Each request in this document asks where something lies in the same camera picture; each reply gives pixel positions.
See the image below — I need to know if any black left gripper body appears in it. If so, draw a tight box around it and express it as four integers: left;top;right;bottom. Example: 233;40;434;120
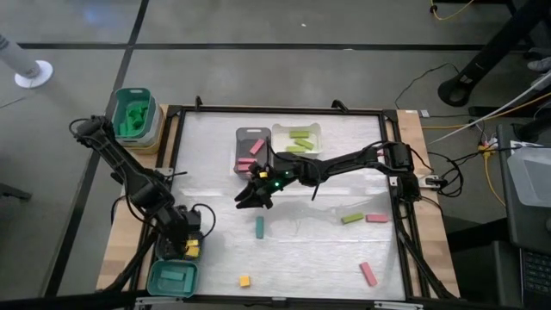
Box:
165;205;204;249

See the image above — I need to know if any white pole with round base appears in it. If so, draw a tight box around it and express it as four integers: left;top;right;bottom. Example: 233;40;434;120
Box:
0;33;54;90

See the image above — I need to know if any white plastic bin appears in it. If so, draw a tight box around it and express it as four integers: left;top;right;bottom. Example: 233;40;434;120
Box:
271;122;324;159

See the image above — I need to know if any white conduit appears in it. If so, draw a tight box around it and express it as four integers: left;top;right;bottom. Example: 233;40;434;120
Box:
430;71;551;146

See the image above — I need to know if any black desk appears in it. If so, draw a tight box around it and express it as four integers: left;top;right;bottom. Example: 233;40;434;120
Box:
497;123;551;255

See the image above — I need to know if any thin black cable loop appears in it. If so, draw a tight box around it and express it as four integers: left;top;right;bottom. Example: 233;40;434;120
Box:
110;193;145;226

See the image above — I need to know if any yellow power cable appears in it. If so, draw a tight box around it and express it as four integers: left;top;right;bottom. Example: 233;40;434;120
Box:
478;146;507;207

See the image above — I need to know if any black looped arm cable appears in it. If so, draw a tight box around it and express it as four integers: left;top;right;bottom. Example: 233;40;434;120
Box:
438;153;465;199

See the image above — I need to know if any black cabinet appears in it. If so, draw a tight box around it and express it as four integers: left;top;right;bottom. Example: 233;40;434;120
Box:
443;214;522;310

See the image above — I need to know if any grey translucent plastic bin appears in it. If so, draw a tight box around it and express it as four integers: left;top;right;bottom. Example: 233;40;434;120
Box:
234;126;274;180

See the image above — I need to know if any power strip with plugs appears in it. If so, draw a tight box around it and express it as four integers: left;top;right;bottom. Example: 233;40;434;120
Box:
476;136;500;152

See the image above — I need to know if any long yellow floor cable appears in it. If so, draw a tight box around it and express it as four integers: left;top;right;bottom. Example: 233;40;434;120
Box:
424;91;551;130

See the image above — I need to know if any teal plastic bin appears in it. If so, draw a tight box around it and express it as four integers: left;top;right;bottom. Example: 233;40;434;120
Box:
145;259;200;299
111;87;158;140

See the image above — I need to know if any blue-grey plastic bin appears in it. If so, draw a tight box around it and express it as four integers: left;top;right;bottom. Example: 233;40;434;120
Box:
153;227;206;263

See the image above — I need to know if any black keyboard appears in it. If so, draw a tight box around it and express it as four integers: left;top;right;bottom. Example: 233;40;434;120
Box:
519;247;551;309

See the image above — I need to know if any small connector box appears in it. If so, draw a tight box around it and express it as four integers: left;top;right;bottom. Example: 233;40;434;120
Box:
421;174;447;189

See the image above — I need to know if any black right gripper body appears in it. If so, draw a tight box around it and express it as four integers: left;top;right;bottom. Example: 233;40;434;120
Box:
248;157;306;210

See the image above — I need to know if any grey device box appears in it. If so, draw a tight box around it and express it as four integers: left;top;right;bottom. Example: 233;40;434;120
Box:
506;146;551;208

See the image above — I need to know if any black stand with round base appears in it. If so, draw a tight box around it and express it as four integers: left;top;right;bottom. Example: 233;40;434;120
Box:
437;0;551;108

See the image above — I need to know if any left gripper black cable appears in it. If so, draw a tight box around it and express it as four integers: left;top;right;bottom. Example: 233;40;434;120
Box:
191;202;216;240

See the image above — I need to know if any dark floor object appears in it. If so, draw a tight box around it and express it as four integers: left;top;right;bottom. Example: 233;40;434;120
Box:
0;183;34;202

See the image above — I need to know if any person's shoe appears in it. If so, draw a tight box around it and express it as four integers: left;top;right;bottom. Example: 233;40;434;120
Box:
527;58;551;74

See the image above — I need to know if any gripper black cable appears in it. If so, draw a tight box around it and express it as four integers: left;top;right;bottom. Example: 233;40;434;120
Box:
191;202;216;240
310;171;323;202

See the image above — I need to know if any silver frame bracket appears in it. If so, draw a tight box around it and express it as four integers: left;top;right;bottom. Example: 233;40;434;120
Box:
135;295;184;310
373;301;425;310

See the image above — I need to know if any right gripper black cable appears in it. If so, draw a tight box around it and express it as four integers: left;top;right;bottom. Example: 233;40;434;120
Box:
310;171;323;202

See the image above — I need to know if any black table frame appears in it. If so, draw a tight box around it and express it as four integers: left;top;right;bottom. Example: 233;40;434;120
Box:
128;104;460;303

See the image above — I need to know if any black cable bundle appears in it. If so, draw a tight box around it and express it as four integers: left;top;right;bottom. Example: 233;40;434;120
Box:
98;214;167;294
393;197;457;301

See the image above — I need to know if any pale grey plastic bin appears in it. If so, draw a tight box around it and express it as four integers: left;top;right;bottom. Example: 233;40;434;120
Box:
114;102;164;148

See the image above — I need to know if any black floor cable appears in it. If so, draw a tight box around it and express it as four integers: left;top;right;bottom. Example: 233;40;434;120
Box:
394;62;461;109

